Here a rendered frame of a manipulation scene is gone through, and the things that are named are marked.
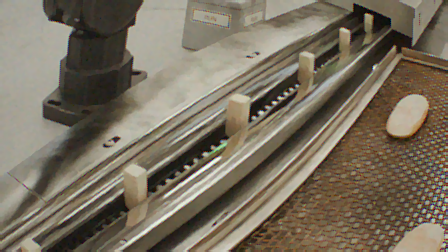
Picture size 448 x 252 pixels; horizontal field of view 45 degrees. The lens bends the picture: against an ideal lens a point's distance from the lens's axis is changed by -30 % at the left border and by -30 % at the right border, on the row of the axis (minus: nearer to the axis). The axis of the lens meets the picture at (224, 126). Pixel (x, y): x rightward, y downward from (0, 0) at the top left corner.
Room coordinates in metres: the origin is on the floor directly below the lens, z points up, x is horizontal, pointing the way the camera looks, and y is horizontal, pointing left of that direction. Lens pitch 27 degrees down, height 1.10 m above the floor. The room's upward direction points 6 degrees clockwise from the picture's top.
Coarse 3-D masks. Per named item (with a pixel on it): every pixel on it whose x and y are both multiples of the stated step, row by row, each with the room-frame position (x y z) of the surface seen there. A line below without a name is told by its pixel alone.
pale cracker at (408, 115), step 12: (408, 96) 0.49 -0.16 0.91; (420, 96) 0.49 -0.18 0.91; (396, 108) 0.46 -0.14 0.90; (408, 108) 0.46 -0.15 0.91; (420, 108) 0.46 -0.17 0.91; (396, 120) 0.44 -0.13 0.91; (408, 120) 0.43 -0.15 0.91; (420, 120) 0.44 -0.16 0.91; (396, 132) 0.42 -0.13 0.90; (408, 132) 0.42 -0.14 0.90
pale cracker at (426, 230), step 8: (424, 224) 0.27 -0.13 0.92; (432, 224) 0.27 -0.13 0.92; (416, 232) 0.26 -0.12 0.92; (424, 232) 0.26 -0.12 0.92; (432, 232) 0.25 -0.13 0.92; (440, 232) 0.26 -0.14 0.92; (408, 240) 0.25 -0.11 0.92; (416, 240) 0.25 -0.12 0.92; (424, 240) 0.25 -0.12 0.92; (432, 240) 0.25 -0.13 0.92; (440, 240) 0.25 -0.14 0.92; (400, 248) 0.25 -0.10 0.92; (408, 248) 0.24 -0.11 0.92; (416, 248) 0.24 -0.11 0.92; (424, 248) 0.24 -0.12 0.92; (432, 248) 0.24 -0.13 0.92
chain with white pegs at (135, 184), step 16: (368, 16) 0.89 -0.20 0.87; (384, 16) 1.01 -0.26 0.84; (304, 64) 0.64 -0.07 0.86; (320, 64) 0.70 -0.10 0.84; (304, 80) 0.64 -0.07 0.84; (240, 96) 0.52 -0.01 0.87; (240, 112) 0.51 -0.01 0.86; (256, 112) 0.56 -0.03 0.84; (240, 128) 0.51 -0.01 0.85; (208, 144) 0.49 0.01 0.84; (192, 160) 0.47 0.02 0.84; (128, 176) 0.39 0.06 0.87; (144, 176) 0.39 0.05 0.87; (176, 176) 0.45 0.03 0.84; (128, 192) 0.39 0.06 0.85; (144, 192) 0.39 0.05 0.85; (128, 208) 0.39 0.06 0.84; (32, 240) 0.27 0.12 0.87; (80, 240) 0.33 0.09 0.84
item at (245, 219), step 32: (384, 64) 0.60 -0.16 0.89; (416, 64) 0.63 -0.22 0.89; (352, 96) 0.48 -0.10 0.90; (384, 96) 0.52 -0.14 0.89; (320, 160) 0.39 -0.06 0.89; (384, 160) 0.39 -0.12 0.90; (416, 160) 0.38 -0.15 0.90; (256, 192) 0.33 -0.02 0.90; (288, 192) 0.35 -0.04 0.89; (320, 192) 0.35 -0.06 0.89; (352, 192) 0.35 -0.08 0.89; (224, 224) 0.30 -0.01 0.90; (256, 224) 0.31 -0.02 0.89; (288, 224) 0.32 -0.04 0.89; (384, 224) 0.29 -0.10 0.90
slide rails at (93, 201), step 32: (352, 32) 0.83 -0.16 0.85; (288, 64) 0.65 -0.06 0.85; (256, 96) 0.57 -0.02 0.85; (288, 96) 0.58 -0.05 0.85; (192, 128) 0.50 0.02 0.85; (256, 128) 0.51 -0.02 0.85; (160, 160) 0.45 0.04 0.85; (96, 192) 0.38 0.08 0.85; (160, 192) 0.40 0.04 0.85; (64, 224) 0.33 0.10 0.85; (128, 224) 0.35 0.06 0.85
